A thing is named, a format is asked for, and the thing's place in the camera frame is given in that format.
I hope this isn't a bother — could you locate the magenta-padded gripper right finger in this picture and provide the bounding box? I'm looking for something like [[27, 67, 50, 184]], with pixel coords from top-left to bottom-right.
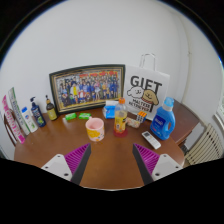
[[132, 143, 183, 185]]

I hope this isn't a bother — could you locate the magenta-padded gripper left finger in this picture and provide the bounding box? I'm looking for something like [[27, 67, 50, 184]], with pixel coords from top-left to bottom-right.
[[41, 143, 92, 185]]

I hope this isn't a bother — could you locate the orange juice bottle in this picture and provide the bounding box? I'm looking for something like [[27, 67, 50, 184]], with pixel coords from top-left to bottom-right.
[[113, 97, 129, 135]]

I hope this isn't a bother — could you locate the white remote control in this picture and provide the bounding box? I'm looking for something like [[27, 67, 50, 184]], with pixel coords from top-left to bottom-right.
[[141, 130, 162, 150]]

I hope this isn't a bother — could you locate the pink mug with yellow print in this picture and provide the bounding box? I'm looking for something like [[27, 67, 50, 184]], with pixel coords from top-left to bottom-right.
[[85, 116, 106, 143]]

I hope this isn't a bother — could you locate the flat round red coaster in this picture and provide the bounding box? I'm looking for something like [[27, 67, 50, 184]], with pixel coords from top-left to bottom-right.
[[112, 128, 129, 138]]

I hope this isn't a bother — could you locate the small snack packet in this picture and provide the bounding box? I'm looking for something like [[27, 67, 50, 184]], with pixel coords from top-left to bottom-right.
[[125, 117, 141, 129]]

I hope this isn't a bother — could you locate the blue detergent bottle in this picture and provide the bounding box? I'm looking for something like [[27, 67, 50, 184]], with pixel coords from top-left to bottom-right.
[[149, 96, 177, 141]]

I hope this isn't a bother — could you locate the puzzle cube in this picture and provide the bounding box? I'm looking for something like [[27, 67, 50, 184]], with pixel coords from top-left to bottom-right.
[[136, 110, 148, 123]]

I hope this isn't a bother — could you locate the blue tissue pack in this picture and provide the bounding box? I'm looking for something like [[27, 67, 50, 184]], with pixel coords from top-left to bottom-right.
[[102, 99, 118, 120]]

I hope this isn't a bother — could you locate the white radiator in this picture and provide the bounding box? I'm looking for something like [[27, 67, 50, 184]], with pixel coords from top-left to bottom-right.
[[184, 123, 224, 166]]

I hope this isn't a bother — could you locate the dark blue pump bottle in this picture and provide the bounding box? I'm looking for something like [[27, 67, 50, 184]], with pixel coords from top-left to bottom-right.
[[29, 96, 47, 128]]

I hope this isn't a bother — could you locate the white shampoo bottle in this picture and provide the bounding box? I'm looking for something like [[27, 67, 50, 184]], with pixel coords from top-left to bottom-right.
[[21, 106, 39, 134]]

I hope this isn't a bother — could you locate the white gift bag with dogs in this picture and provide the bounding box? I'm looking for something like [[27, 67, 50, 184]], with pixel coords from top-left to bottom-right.
[[123, 53, 171, 122]]

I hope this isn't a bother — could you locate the framed group picture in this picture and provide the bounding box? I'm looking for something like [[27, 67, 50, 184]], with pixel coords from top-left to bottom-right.
[[48, 63, 126, 116]]

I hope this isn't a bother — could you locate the tall pink box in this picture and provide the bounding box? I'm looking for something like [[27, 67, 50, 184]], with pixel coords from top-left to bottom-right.
[[1, 94, 26, 145]]

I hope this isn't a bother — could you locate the tall green and white box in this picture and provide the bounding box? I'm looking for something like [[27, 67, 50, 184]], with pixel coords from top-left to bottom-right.
[[7, 87, 31, 136]]

